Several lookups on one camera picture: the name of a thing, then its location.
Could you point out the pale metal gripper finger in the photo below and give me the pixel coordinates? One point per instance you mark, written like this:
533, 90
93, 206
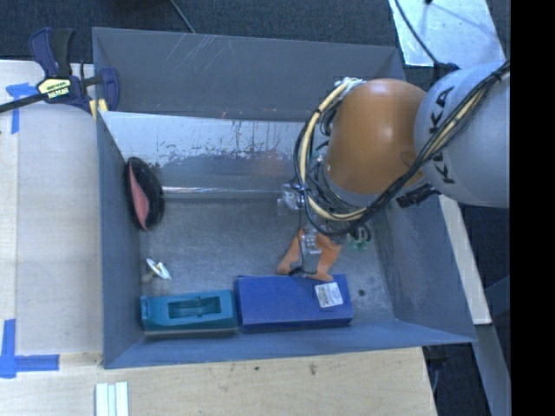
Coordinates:
310, 243

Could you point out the orange soft object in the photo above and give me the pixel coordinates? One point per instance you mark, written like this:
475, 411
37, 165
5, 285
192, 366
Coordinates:
330, 256

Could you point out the grey metal bin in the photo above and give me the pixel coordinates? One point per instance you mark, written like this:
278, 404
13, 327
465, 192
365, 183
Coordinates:
243, 241

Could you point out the blue box with white label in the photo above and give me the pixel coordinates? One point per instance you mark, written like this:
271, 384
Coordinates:
282, 303

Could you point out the black and red oval object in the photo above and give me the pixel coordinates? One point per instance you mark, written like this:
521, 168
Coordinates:
152, 197

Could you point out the small white and yellow object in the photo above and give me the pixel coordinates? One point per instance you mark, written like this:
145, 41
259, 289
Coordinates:
158, 269

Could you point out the teal block with slot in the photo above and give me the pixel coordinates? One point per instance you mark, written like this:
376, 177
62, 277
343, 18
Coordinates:
156, 319

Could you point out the pale wood board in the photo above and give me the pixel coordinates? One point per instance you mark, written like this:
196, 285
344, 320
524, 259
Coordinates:
56, 232

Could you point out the black cylinder on white bracket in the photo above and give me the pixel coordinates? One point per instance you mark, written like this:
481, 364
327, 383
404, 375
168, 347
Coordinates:
417, 196

